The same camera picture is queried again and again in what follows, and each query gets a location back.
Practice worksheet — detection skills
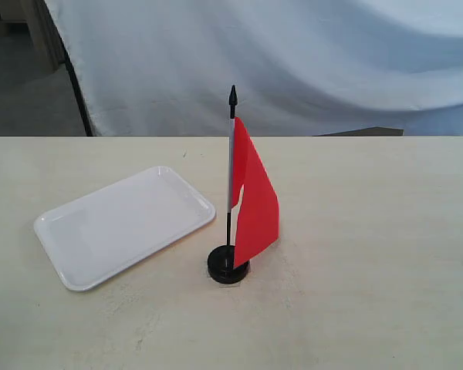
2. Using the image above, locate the white draped backdrop cloth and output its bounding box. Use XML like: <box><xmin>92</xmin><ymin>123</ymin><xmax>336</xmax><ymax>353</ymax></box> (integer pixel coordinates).
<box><xmin>47</xmin><ymin>1</ymin><xmax>463</xmax><ymax>136</ymax></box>

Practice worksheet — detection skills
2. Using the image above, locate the red flag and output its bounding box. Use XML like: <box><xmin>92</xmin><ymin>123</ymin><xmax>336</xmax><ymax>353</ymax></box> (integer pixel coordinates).
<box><xmin>227</xmin><ymin>86</ymin><xmax>279</xmax><ymax>268</ymax></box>

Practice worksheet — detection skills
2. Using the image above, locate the wooden furniture in background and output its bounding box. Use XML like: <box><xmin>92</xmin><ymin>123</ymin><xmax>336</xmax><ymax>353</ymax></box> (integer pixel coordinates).
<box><xmin>0</xmin><ymin>0</ymin><xmax>65</xmax><ymax>72</ymax></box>

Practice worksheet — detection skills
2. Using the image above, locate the black backdrop stand pole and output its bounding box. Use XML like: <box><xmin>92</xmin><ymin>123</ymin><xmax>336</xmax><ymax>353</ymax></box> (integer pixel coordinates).
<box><xmin>59</xmin><ymin>35</ymin><xmax>93</xmax><ymax>137</ymax></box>

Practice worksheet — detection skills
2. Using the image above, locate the black round flag base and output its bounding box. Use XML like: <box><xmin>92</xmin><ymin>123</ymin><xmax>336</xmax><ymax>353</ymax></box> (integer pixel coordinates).
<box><xmin>207</xmin><ymin>245</ymin><xmax>250</xmax><ymax>284</ymax></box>

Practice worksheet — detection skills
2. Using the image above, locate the white rectangular plastic tray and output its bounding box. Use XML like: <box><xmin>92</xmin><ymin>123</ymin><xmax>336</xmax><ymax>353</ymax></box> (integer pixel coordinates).
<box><xmin>34</xmin><ymin>166</ymin><xmax>216</xmax><ymax>292</ymax></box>

